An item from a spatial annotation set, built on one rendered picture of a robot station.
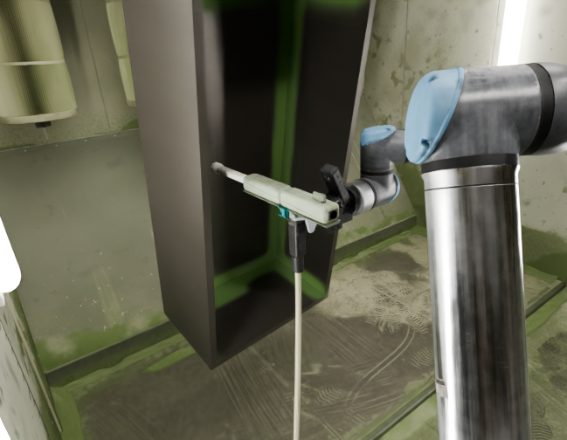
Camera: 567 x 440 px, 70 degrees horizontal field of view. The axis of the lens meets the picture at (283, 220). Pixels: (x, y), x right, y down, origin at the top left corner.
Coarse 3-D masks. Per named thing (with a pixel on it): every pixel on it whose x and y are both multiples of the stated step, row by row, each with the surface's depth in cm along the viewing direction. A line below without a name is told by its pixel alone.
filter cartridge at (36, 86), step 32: (0, 0) 158; (32, 0) 165; (0, 32) 161; (32, 32) 167; (0, 64) 165; (32, 64) 169; (64, 64) 183; (0, 96) 171; (32, 96) 175; (64, 96) 182
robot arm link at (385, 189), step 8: (360, 176) 112; (368, 176) 109; (376, 176) 108; (384, 176) 108; (392, 176) 110; (376, 184) 107; (384, 184) 108; (392, 184) 110; (376, 192) 106; (384, 192) 109; (392, 192) 111; (376, 200) 107; (384, 200) 110; (392, 200) 115
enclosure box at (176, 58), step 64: (128, 0) 100; (192, 0) 80; (256, 0) 129; (320, 0) 129; (192, 64) 87; (256, 64) 139; (320, 64) 138; (192, 128) 96; (256, 128) 152; (320, 128) 147; (192, 192) 107; (320, 192) 158; (192, 256) 121; (256, 256) 187; (320, 256) 171; (192, 320) 140; (256, 320) 162
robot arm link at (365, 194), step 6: (360, 180) 108; (348, 186) 106; (354, 186) 105; (360, 186) 105; (366, 186) 106; (360, 192) 104; (366, 192) 104; (372, 192) 106; (360, 198) 104; (366, 198) 104; (372, 198) 106; (360, 204) 105; (366, 204) 105; (372, 204) 107; (360, 210) 105; (366, 210) 107
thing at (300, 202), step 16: (240, 176) 108; (256, 176) 103; (256, 192) 101; (272, 192) 96; (288, 192) 92; (304, 192) 92; (288, 208) 93; (304, 208) 88; (320, 208) 84; (336, 208) 85; (288, 224) 96; (304, 224) 95; (320, 224) 86; (304, 240) 97
